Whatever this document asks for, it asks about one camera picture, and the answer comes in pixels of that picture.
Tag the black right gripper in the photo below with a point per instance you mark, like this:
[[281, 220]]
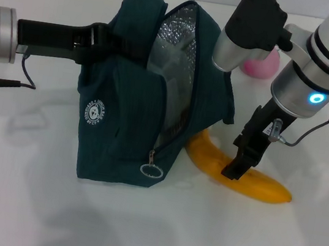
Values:
[[259, 134]]

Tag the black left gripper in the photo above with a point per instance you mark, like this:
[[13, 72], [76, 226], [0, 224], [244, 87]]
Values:
[[50, 38]]

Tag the yellow banana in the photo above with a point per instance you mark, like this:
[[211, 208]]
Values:
[[260, 187]]

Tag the dark teal insulated lunch bag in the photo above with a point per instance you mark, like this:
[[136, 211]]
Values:
[[121, 122]]

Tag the pink peach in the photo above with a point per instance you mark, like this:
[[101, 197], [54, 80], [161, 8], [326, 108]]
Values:
[[259, 69]]

